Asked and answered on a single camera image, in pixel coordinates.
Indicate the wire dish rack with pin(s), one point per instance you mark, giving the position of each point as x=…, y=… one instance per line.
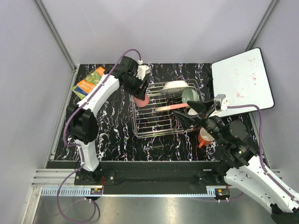
x=147, y=122

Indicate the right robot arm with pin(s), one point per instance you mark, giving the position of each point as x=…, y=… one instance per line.
x=242, y=166

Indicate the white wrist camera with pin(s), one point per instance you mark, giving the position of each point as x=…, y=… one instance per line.
x=142, y=70
x=221, y=102

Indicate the orange book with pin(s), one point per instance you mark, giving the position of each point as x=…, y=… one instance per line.
x=85, y=86

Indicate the pink beige plate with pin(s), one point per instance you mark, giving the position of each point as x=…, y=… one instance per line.
x=171, y=107

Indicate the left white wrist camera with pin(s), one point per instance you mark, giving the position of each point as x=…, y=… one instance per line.
x=142, y=70

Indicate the orange mug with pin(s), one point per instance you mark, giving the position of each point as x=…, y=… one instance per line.
x=204, y=138

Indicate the pink plastic cup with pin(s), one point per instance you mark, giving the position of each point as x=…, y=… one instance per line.
x=141, y=103

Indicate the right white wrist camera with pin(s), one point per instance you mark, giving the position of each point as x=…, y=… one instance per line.
x=221, y=102

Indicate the white scalloped plate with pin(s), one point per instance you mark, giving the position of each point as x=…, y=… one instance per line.
x=173, y=87

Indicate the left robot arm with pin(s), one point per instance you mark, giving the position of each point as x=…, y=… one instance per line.
x=82, y=124

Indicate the white board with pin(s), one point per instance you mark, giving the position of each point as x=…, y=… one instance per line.
x=243, y=79

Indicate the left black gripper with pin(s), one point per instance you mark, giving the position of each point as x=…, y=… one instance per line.
x=140, y=93

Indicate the white orange bowl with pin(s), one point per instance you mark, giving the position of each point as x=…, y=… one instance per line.
x=192, y=113

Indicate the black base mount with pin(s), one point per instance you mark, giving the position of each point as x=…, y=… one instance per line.
x=216, y=169

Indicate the aluminium rail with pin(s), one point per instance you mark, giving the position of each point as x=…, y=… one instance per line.
x=127, y=183

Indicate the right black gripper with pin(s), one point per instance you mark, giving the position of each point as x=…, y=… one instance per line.
x=200, y=107

